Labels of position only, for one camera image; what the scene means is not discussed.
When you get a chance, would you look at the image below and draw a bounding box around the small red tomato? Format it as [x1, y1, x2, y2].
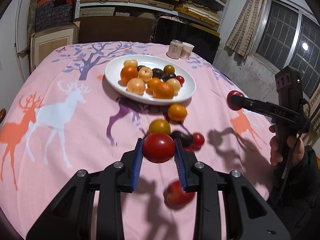
[227, 90, 245, 111]

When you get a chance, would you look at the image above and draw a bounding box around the red cherry tomato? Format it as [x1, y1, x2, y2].
[193, 133, 205, 150]
[176, 76, 185, 85]

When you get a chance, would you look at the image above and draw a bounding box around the large yellow apple fruit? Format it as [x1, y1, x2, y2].
[166, 78, 181, 95]

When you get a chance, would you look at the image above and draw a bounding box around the yellow tomato front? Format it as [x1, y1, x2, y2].
[163, 65, 175, 75]

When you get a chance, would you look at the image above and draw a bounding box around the large orange mandarin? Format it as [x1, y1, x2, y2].
[153, 82, 175, 99]

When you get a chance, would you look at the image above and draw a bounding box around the dark water chestnut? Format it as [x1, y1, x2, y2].
[152, 68, 165, 79]
[137, 65, 145, 71]

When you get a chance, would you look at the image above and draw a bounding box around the large red plum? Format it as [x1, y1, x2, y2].
[142, 132, 175, 164]

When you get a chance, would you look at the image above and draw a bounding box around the pale yellow round fruit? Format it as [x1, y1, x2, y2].
[126, 78, 146, 95]

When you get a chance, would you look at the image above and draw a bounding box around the small orange mandarin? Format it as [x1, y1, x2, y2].
[120, 67, 138, 85]

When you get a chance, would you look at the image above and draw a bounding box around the person right hand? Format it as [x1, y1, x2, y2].
[268, 124, 306, 168]

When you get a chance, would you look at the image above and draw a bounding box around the barred right window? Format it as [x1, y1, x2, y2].
[252, 0, 319, 99]

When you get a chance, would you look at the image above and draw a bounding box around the red cherry tomato in plate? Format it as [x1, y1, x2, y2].
[176, 76, 185, 85]

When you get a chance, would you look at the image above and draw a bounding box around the beige curtain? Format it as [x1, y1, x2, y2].
[226, 0, 264, 59]

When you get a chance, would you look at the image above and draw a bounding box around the pink paper cup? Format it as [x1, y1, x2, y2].
[180, 42, 194, 60]

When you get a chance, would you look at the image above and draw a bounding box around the dark purple small fruit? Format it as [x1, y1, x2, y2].
[162, 73, 176, 82]

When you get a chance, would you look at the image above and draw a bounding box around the pink drink can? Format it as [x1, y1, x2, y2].
[167, 40, 183, 60]

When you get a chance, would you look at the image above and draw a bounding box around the yellow orange tomato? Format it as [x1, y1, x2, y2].
[148, 119, 171, 135]

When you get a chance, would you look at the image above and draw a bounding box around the pink deer tablecloth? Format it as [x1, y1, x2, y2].
[1, 41, 272, 237]

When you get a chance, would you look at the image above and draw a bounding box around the yellow fruit in plate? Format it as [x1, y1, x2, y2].
[124, 60, 138, 68]

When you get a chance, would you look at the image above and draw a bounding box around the white oval plate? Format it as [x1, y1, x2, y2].
[105, 54, 196, 106]

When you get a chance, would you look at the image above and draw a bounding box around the framed picture board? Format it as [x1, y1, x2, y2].
[29, 21, 80, 73]

